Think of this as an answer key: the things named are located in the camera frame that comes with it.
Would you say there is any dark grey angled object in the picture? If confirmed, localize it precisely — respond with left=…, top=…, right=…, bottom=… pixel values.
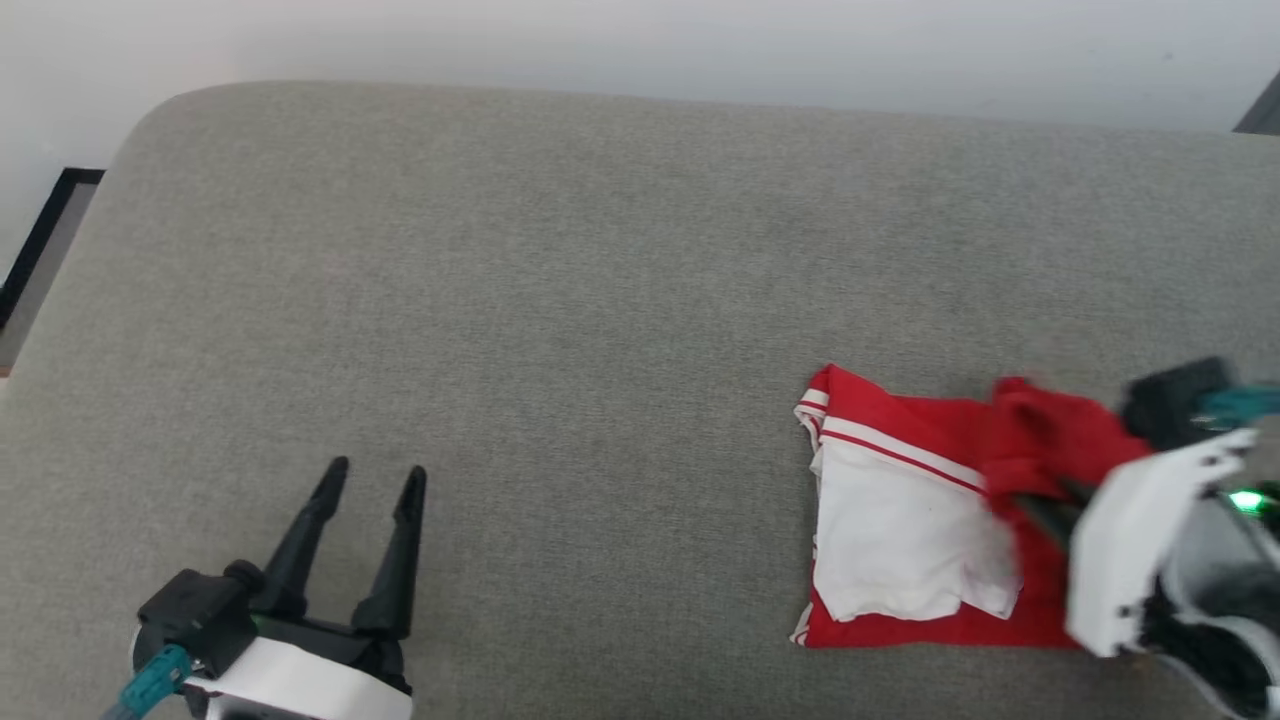
left=1232, top=70, right=1280, bottom=136

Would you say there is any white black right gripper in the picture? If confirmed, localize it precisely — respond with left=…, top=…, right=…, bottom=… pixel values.
left=1010, top=429, right=1257, bottom=659

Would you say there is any teal camera connector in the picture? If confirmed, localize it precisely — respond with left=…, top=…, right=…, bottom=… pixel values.
left=103, top=644, right=193, bottom=720
left=1198, top=383, right=1280, bottom=423

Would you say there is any red and white garment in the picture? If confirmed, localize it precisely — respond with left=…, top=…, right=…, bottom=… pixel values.
left=792, top=364, right=1153, bottom=651

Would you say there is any grey fabric sofa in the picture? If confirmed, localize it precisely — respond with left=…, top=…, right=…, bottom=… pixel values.
left=0, top=80, right=1280, bottom=720

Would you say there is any teal left camera connector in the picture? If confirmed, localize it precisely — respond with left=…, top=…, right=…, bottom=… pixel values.
left=103, top=644, right=193, bottom=720

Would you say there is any teal right camera connector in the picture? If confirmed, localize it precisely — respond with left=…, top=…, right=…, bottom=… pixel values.
left=1198, top=383, right=1280, bottom=423

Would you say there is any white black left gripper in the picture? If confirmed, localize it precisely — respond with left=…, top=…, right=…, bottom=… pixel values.
left=185, top=456, right=429, bottom=720

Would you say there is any black framed panel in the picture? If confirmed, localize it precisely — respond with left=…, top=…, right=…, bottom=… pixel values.
left=0, top=167, right=106, bottom=333

